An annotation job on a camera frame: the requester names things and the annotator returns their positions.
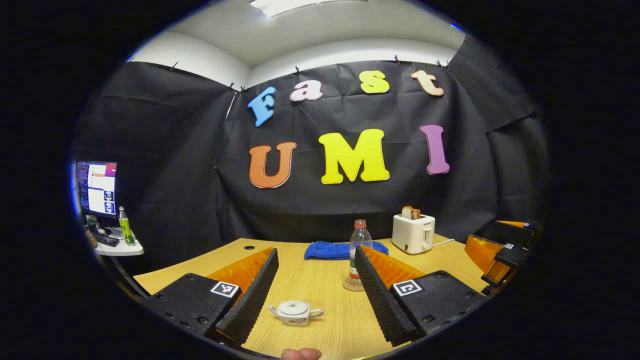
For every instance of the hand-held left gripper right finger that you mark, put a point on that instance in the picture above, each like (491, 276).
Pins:
(377, 295)

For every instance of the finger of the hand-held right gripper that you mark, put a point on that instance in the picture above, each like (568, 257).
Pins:
(482, 252)
(515, 223)

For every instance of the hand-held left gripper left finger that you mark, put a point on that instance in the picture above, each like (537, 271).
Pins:
(250, 297)

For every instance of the round wooden coaster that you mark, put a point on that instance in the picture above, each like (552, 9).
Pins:
(350, 286)

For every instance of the white teacup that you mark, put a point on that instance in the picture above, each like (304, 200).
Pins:
(295, 319)

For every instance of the clear plastic water bottle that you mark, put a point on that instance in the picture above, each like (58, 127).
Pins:
(360, 237)

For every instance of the green drink bottle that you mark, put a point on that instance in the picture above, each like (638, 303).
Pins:
(126, 232)

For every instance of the blue towel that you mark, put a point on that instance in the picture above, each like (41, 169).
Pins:
(325, 250)

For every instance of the white toaster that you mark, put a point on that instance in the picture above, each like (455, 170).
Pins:
(412, 235)

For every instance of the brown bread slice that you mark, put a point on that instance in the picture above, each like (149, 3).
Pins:
(416, 214)

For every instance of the light bread slice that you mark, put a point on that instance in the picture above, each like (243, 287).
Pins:
(406, 212)

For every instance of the white side table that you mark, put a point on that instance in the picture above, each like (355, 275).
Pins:
(125, 249)

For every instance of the black backdrop cloth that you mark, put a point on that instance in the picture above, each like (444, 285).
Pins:
(175, 175)

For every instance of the black keyboard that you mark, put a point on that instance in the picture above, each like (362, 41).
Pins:
(109, 241)

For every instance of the computer monitor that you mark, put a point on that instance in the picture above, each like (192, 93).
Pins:
(97, 190)

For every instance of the ceiling light panel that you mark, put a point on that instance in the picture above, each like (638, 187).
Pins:
(280, 6)

